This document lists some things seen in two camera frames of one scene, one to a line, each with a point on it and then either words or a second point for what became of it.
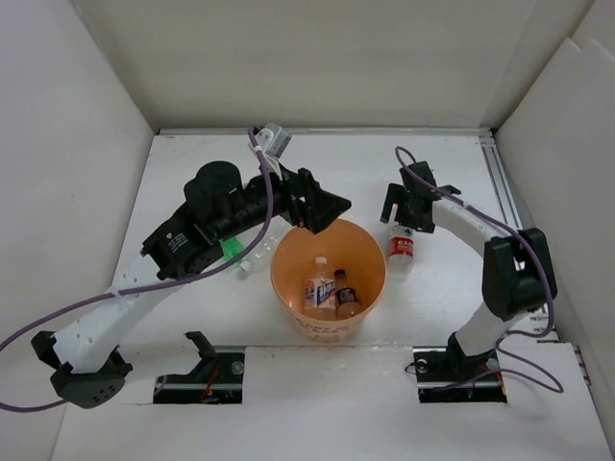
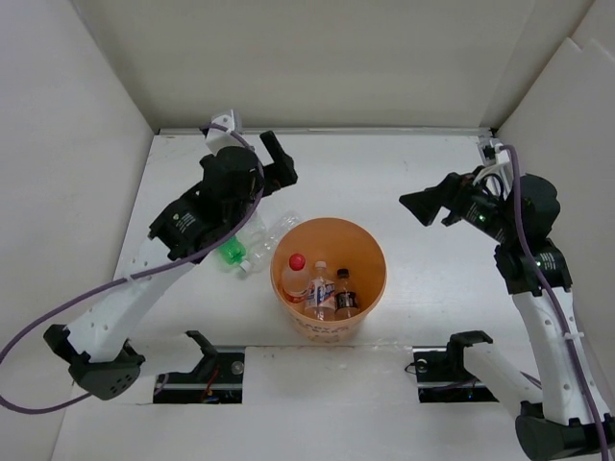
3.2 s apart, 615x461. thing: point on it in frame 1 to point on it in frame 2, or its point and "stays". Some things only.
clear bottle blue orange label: (319, 291) stays
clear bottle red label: (401, 255) to (296, 280)
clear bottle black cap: (347, 297) stays
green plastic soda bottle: (232, 247) stays
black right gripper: (397, 194) to (428, 203)
